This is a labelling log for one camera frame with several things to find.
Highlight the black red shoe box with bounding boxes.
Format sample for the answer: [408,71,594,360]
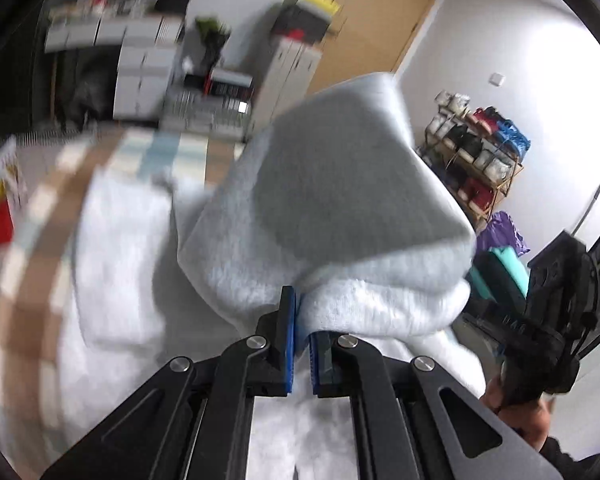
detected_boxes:
[207,67,255,103]

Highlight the dark wrapped flower bouquet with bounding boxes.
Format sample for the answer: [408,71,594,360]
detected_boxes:
[194,16,232,71]

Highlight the white upright suitcase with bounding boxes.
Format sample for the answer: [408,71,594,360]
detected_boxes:
[252,35,323,126]

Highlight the purple plastic bag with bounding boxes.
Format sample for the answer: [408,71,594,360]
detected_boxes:
[482,211,530,256]

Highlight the grey metal rod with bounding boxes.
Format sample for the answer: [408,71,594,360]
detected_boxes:
[571,179,600,236]

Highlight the black duffel bag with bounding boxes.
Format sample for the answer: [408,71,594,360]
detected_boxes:
[65,52,118,121]

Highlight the person's right hand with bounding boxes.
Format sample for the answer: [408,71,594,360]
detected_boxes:
[481,375,551,443]

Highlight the grey hoodie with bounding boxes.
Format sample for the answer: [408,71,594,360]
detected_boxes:
[62,72,488,480]

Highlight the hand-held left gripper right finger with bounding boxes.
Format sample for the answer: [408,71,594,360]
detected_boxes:
[307,331,563,480]

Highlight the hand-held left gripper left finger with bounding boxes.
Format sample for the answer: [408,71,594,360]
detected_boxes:
[40,285,298,480]

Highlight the checkered bed blanket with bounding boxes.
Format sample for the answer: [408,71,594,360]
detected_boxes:
[0,127,246,461]

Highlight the silver suitcase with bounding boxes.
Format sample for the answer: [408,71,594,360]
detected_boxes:
[161,85,253,141]

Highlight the wooden shoe rack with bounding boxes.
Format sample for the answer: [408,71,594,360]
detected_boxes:
[415,91,531,223]

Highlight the wooden door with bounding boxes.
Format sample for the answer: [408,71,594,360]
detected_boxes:
[307,0,443,96]

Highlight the teal black bag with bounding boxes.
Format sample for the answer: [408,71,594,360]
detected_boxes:
[466,245,531,306]

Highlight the white drawer desk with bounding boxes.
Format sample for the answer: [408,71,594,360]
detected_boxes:
[44,7,187,123]

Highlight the white printed shopping bag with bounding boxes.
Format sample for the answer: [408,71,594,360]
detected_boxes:
[0,137,28,246]

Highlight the pile of desk clutter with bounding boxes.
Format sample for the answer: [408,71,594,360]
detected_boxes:
[47,0,161,23]

